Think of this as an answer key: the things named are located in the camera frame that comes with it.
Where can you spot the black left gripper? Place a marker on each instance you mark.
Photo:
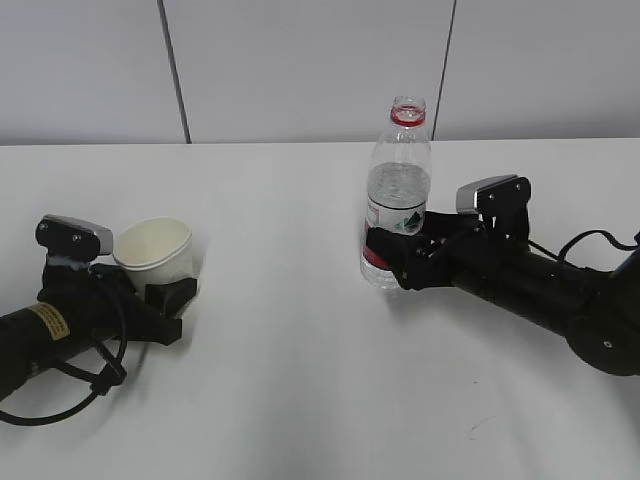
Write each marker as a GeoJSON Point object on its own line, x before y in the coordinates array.
{"type": "Point", "coordinates": [101, 301]}

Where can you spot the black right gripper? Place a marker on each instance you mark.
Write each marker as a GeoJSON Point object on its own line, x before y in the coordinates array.
{"type": "Point", "coordinates": [451, 246]}

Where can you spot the white paper cup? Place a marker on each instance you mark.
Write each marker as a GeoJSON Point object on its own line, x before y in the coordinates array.
{"type": "Point", "coordinates": [156, 251]}

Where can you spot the clear water bottle red label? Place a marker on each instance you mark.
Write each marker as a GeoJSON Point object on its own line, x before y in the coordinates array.
{"type": "Point", "coordinates": [399, 178]}

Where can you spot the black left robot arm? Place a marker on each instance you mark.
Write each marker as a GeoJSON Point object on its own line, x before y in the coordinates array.
{"type": "Point", "coordinates": [36, 339]}

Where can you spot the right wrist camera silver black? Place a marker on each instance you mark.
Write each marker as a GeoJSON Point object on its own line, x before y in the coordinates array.
{"type": "Point", "coordinates": [502, 204]}

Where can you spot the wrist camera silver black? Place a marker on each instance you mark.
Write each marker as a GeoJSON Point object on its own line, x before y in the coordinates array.
{"type": "Point", "coordinates": [502, 204]}
{"type": "Point", "coordinates": [74, 239]}

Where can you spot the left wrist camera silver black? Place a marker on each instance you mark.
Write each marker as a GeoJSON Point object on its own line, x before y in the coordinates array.
{"type": "Point", "coordinates": [74, 239]}

